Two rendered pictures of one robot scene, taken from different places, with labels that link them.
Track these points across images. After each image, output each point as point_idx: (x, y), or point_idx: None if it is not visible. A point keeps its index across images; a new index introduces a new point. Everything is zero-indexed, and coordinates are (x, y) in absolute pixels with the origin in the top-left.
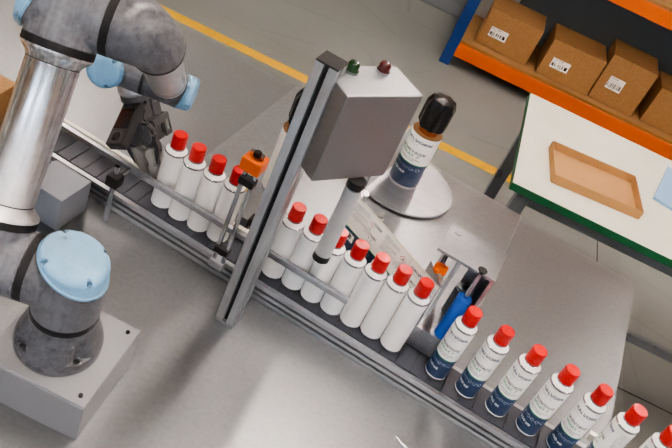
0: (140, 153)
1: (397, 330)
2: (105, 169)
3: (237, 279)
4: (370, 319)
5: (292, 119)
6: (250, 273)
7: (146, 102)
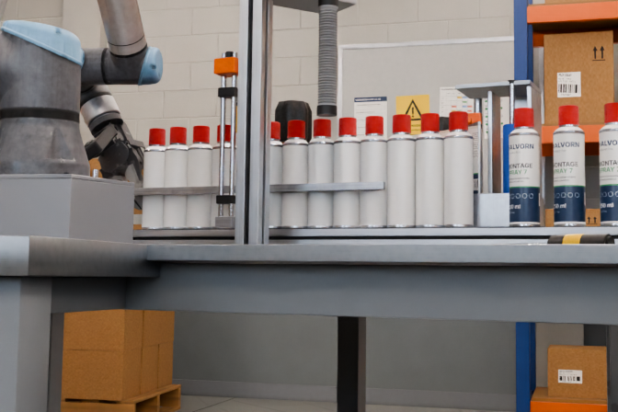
0: (120, 178)
1: (453, 188)
2: None
3: (244, 175)
4: (419, 199)
5: None
6: (255, 154)
7: (118, 131)
